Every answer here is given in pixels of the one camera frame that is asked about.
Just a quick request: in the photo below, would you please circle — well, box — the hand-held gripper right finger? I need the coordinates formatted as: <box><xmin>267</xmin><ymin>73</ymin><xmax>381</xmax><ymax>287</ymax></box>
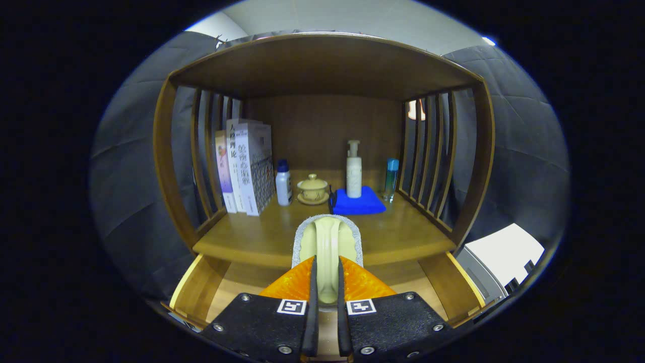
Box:
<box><xmin>337</xmin><ymin>256</ymin><xmax>457</xmax><ymax>362</ymax></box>

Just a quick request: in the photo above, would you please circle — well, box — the blue folded cloth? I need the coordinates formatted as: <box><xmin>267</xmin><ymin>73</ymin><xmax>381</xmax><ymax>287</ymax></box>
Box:
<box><xmin>330</xmin><ymin>186</ymin><xmax>387</xmax><ymax>216</ymax></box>

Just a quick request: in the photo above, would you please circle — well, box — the wooden countertop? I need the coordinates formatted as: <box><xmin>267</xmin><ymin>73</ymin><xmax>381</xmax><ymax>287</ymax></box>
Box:
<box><xmin>192</xmin><ymin>192</ymin><xmax>457</xmax><ymax>268</ymax></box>

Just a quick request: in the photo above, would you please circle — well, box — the purple book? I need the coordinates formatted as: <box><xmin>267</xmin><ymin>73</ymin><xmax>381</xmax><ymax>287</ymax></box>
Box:
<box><xmin>215</xmin><ymin>130</ymin><xmax>237</xmax><ymax>214</ymax></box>

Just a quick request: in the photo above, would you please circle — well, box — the wooden drawer with black knob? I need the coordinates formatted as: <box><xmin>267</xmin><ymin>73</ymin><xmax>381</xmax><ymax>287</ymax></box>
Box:
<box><xmin>161</xmin><ymin>252</ymin><xmax>487</xmax><ymax>331</ymax></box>

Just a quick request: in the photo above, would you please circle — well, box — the cream scrub brush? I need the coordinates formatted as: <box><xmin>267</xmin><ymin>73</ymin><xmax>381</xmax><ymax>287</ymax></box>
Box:
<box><xmin>291</xmin><ymin>214</ymin><xmax>364</xmax><ymax>306</ymax></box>

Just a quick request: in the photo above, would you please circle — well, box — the brown wooden cabinet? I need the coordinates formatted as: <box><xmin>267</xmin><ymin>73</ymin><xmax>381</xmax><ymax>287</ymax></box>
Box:
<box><xmin>153</xmin><ymin>31</ymin><xmax>497</xmax><ymax>268</ymax></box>

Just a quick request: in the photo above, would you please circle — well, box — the slim blue bottle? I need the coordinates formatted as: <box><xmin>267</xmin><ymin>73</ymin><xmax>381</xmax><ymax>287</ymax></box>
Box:
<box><xmin>384</xmin><ymin>158</ymin><xmax>400</xmax><ymax>202</ymax></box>

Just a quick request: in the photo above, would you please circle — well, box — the white appliance box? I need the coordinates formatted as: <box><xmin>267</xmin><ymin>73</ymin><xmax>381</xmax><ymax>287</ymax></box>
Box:
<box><xmin>456</xmin><ymin>223</ymin><xmax>546</xmax><ymax>306</ymax></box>

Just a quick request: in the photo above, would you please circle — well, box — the white pump bottle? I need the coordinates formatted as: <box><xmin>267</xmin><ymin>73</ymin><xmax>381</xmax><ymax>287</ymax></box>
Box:
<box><xmin>346</xmin><ymin>140</ymin><xmax>363</xmax><ymax>199</ymax></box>

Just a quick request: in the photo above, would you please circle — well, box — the white bottle with blue cap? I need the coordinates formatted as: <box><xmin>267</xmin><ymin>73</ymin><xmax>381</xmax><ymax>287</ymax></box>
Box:
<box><xmin>275</xmin><ymin>159</ymin><xmax>293</xmax><ymax>206</ymax></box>

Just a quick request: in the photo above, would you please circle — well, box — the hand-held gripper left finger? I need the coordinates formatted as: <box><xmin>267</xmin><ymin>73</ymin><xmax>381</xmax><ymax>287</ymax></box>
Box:
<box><xmin>201</xmin><ymin>255</ymin><xmax>319</xmax><ymax>362</ymax></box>

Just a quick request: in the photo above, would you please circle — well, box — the white patterned thick book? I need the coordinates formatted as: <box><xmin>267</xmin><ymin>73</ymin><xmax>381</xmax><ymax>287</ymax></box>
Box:
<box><xmin>234</xmin><ymin>123</ymin><xmax>276</xmax><ymax>217</ymax></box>

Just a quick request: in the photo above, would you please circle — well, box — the black backdrop cloth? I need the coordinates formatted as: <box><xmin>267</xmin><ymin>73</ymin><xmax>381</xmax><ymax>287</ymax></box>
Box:
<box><xmin>90</xmin><ymin>30</ymin><xmax>571</xmax><ymax>303</ymax></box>

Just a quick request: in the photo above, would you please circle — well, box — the yellow lidded teacup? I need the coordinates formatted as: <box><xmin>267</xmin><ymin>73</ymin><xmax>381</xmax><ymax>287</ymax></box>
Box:
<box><xmin>296</xmin><ymin>173</ymin><xmax>330</xmax><ymax>206</ymax></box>

